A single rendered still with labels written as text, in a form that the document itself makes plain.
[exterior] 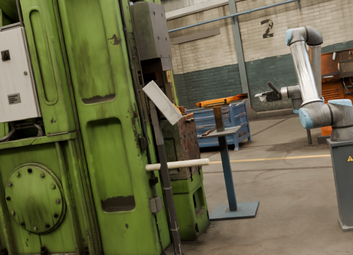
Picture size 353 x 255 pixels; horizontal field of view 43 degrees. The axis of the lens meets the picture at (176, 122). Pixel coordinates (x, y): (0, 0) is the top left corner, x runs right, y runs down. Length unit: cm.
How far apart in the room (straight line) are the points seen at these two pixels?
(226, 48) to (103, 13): 857
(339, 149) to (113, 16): 173
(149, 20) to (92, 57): 48
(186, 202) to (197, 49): 886
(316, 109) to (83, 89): 160
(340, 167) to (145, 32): 163
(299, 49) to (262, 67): 793
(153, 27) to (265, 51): 805
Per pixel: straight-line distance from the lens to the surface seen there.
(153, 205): 313
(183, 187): 331
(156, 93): 264
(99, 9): 322
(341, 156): 316
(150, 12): 327
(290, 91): 356
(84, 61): 326
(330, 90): 661
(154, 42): 324
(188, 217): 337
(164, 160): 283
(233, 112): 716
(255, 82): 1129
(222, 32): 1160
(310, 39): 336
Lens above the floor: 114
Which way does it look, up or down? 4 degrees down
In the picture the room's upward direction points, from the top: 10 degrees counter-clockwise
